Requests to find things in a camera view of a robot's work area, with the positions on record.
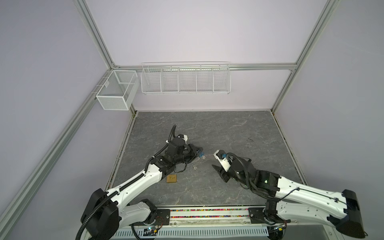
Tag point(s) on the white wire shelf basket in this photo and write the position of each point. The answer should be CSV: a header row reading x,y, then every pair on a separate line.
x,y
186,78

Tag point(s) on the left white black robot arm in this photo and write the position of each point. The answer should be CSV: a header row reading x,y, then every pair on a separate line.
x,y
108,211

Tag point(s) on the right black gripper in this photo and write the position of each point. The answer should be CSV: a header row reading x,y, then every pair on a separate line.
x,y
222,172

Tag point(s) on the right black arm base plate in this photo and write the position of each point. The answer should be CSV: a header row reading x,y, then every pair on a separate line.
x,y
259,215

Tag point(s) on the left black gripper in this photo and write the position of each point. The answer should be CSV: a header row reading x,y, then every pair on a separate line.
x,y
193,153

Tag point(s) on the brass padlock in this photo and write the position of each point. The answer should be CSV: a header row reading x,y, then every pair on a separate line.
x,y
171,179

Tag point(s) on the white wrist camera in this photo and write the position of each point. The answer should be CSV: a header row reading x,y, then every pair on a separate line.
x,y
184,137
221,156

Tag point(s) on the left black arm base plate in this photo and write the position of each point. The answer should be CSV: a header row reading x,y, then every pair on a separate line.
x,y
159,217

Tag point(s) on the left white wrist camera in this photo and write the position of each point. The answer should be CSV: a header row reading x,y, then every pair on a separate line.
x,y
184,137

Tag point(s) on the blue padlock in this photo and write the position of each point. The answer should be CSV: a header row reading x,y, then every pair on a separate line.
x,y
202,156

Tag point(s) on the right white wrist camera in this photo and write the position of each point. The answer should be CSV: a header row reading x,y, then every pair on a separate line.
x,y
221,156

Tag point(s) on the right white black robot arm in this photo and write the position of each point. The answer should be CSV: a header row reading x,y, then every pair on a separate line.
x,y
287,200

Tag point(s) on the white mesh box basket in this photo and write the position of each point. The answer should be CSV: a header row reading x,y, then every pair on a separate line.
x,y
118,90

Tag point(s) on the aluminium front rail frame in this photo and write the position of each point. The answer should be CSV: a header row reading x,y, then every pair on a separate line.
x,y
239,214

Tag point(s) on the white vented cable duct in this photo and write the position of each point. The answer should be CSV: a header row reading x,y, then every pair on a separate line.
x,y
204,233

